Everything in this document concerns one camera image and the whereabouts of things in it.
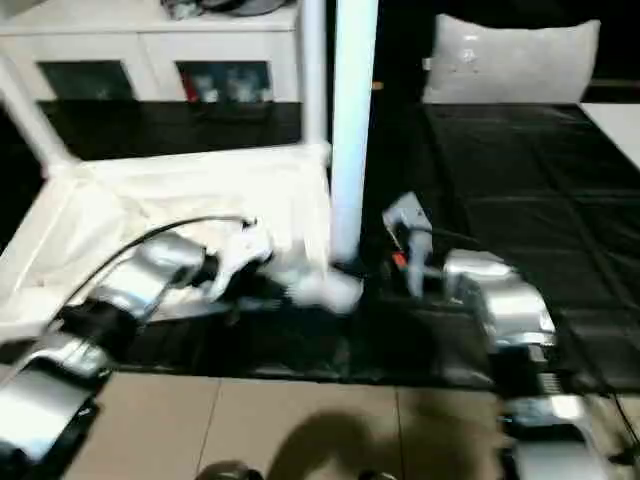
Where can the white plastic table leg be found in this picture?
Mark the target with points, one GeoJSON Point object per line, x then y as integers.
{"type": "Point", "coordinates": [350, 130]}
{"type": "Point", "coordinates": [313, 70]}
{"type": "Point", "coordinates": [30, 115]}

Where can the white plastic table top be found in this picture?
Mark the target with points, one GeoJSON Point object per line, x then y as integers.
{"type": "Point", "coordinates": [130, 210]}

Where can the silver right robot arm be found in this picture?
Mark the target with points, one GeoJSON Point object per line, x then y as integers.
{"type": "Point", "coordinates": [510, 340]}

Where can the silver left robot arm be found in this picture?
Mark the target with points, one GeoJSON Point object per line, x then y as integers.
{"type": "Point", "coordinates": [90, 340]}

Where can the black table mat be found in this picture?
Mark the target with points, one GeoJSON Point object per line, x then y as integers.
{"type": "Point", "coordinates": [520, 200]}

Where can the grey cushion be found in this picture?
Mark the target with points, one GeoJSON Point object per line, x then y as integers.
{"type": "Point", "coordinates": [510, 62]}

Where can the white flat board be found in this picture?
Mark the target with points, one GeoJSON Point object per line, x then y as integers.
{"type": "Point", "coordinates": [615, 130]}

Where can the white glass-door cabinet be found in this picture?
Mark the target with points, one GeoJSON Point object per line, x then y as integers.
{"type": "Point", "coordinates": [130, 50]}

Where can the dark items on cabinet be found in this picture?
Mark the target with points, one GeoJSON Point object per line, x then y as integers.
{"type": "Point", "coordinates": [230, 5]}

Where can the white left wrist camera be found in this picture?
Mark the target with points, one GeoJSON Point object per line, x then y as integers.
{"type": "Point", "coordinates": [240, 255]}

